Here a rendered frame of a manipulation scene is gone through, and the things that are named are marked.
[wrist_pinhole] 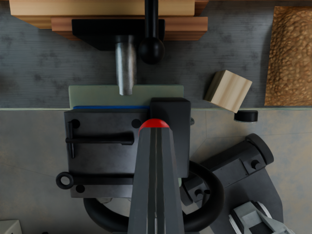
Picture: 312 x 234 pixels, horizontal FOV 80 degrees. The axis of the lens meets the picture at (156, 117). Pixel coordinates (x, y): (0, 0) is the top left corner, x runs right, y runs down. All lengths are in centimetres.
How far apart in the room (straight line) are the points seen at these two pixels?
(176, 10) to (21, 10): 18
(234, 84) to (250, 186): 108
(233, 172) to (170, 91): 101
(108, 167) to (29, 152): 133
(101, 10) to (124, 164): 17
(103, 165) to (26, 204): 151
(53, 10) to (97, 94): 11
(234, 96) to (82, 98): 19
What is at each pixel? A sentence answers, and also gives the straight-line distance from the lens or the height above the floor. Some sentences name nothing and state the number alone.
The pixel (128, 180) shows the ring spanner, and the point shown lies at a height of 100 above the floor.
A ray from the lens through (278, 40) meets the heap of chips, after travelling 33.
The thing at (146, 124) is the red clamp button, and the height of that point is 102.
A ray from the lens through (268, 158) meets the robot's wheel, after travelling 124.
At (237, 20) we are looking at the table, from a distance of 32.
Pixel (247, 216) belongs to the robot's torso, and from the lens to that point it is 115.
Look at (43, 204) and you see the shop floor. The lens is 165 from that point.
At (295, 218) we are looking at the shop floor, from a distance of 182.
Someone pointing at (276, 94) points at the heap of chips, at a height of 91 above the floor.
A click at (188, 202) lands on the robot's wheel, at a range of 122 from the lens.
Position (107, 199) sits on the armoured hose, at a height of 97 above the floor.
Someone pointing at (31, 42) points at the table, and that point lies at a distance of 34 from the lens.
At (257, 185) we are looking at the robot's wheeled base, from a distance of 132.
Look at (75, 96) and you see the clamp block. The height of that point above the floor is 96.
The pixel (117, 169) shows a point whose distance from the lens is 21.
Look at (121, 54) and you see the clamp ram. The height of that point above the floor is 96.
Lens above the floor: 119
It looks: 80 degrees down
